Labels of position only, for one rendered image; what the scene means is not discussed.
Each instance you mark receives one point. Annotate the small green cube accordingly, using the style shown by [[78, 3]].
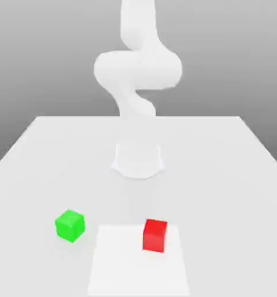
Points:
[[70, 225]]

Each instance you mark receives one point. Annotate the small red cube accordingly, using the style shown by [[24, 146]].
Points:
[[154, 235]]

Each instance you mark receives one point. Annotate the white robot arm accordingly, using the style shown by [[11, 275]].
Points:
[[138, 69]]

